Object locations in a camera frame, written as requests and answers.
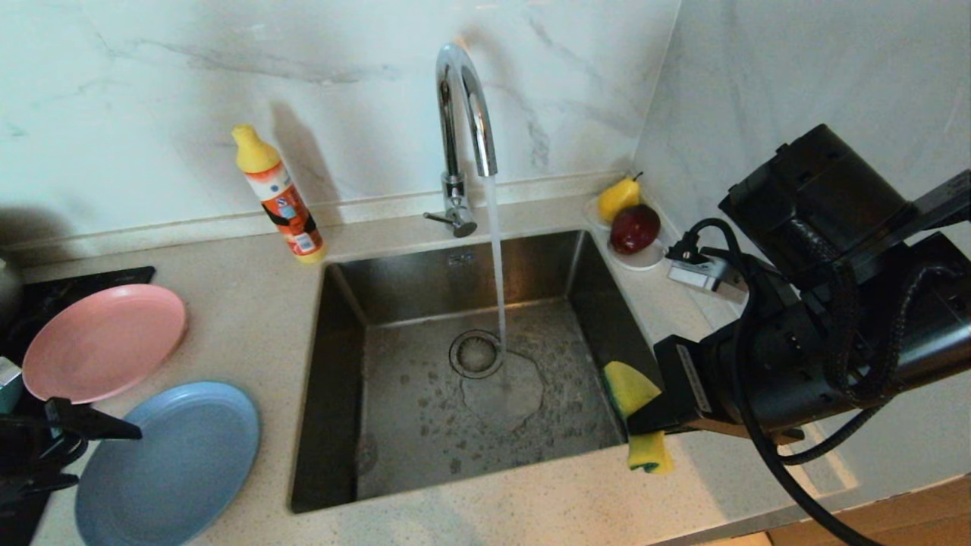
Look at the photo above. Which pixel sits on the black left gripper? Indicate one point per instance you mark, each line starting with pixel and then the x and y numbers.
pixel 30 447

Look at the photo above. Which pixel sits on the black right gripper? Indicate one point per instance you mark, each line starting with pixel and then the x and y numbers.
pixel 758 371

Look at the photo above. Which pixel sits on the yellow sponge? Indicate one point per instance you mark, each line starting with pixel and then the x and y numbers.
pixel 630 387

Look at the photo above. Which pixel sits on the blue plate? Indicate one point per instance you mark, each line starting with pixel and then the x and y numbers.
pixel 182 470

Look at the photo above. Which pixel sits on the pink plate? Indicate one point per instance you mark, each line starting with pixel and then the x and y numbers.
pixel 106 341

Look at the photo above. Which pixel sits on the orange dish soap bottle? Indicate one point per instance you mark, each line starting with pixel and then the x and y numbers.
pixel 282 199

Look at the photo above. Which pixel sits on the metal sink drain strainer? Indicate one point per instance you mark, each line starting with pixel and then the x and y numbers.
pixel 476 355

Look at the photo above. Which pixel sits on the stainless steel sink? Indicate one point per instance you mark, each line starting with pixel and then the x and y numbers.
pixel 425 440

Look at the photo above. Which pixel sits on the small white dish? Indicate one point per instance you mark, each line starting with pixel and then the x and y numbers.
pixel 643 262

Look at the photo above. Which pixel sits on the black glass cooktop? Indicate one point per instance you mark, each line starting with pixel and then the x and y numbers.
pixel 91 277

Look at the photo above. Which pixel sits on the dark red apple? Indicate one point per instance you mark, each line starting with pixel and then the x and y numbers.
pixel 633 230

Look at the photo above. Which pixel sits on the yellow pear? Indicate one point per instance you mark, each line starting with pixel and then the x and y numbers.
pixel 616 199

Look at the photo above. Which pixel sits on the wooden cabinet panel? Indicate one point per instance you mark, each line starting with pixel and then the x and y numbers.
pixel 872 523

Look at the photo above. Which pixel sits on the chrome gooseneck faucet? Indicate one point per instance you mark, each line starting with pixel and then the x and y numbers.
pixel 454 189

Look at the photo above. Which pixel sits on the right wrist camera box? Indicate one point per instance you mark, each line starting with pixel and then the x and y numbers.
pixel 705 277

